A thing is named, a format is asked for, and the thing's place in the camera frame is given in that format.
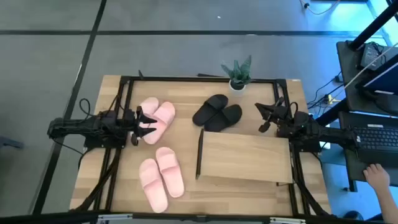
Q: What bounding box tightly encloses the black crossbar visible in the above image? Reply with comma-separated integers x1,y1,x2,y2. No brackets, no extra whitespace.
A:
0,210,398,224

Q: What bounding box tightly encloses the white cord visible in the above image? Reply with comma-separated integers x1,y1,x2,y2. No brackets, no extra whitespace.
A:
343,42,398,91

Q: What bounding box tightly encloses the orange cable with black plug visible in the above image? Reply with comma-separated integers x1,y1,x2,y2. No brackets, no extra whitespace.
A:
298,0,341,16

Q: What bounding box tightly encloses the black keyboard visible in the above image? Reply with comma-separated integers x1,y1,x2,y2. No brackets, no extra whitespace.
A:
353,123,398,167

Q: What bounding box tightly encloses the black monitor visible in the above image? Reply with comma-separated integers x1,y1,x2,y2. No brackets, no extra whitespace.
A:
356,60,398,116

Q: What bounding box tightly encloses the black desk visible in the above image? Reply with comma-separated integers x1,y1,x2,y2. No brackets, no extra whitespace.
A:
338,111,398,192
335,40,398,116

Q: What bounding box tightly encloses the black power adapter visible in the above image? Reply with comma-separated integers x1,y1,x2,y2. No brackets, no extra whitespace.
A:
359,42,382,72

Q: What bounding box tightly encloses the person's hand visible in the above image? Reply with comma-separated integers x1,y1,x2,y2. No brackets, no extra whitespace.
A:
363,162,391,194

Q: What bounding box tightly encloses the black diagonal pole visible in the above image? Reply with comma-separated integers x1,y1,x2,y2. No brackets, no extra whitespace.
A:
347,0,398,50

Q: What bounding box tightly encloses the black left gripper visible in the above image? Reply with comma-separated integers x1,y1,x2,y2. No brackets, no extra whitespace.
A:
120,106,158,146

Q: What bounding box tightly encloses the green plant in white pot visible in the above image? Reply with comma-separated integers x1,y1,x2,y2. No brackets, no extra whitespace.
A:
220,54,253,96

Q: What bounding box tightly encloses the black metal table frame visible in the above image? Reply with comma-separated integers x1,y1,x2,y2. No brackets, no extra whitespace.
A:
70,74,333,218

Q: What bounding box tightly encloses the pink slide sandal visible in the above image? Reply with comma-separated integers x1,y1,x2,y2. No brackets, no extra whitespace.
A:
139,96,160,125
141,101,177,146
155,146,185,199
138,157,169,214

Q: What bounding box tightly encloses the person's forearm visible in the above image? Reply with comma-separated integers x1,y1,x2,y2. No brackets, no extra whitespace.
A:
376,186,398,224

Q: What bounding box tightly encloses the silver metal bracket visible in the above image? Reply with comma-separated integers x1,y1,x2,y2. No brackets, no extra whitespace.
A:
269,217,307,224
97,213,134,222

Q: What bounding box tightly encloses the wooden shelf with black legs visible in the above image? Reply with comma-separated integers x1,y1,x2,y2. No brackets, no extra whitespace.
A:
195,127,294,184

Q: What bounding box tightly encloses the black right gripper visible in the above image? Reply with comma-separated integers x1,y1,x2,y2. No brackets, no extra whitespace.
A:
254,103,295,138

